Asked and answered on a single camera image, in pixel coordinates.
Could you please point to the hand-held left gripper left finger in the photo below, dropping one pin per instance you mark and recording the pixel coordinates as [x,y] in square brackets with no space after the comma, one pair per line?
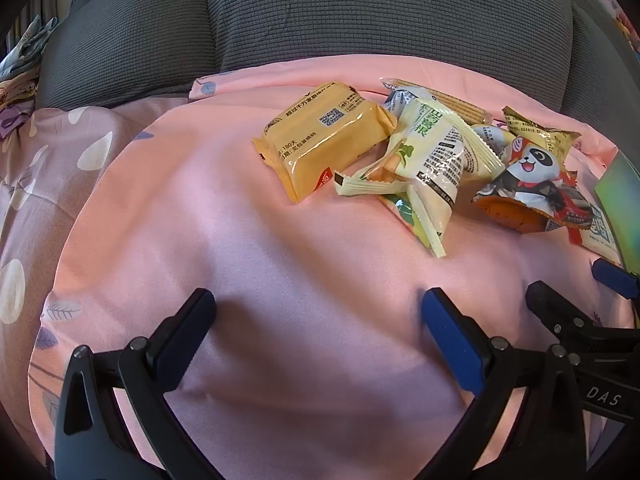
[187,330]

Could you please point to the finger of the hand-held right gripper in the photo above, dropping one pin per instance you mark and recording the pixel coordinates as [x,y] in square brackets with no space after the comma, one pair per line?
[612,276]
[550,310]

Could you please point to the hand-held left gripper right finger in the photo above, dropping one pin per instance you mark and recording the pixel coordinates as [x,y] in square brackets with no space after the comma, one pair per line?
[450,345]

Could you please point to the pale yellow snack packet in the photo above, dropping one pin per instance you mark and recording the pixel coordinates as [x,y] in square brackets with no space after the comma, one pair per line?
[600,235]

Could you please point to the green cardboard box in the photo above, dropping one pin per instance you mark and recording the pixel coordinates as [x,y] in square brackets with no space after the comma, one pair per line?
[625,195]

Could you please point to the panda print snack packet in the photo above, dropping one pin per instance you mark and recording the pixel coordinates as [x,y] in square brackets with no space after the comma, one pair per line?
[530,180]

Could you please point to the pale green snack packet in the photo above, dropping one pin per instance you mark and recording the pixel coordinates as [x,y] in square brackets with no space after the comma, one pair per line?
[415,220]
[430,145]

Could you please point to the silver white snack packet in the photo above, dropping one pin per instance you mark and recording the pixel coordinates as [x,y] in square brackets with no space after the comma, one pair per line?
[492,140]
[400,102]

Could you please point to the long wafer biscuit packet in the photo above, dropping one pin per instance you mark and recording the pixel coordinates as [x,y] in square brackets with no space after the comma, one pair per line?
[460,105]

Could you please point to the orange-yellow cake packet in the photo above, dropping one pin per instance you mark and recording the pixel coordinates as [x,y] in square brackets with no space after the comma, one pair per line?
[320,140]

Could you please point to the pink deer print blanket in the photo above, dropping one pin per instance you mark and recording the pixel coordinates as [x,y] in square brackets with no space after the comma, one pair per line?
[250,260]

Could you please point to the lilac dotted bed sheet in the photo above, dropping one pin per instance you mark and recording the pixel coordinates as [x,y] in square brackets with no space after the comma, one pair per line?
[60,170]

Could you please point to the colourful plush toy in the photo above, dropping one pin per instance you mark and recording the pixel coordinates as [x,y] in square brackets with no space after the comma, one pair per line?
[617,5]

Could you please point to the pile of folded clothes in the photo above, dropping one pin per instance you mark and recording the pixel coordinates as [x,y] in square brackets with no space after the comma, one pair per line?
[25,55]

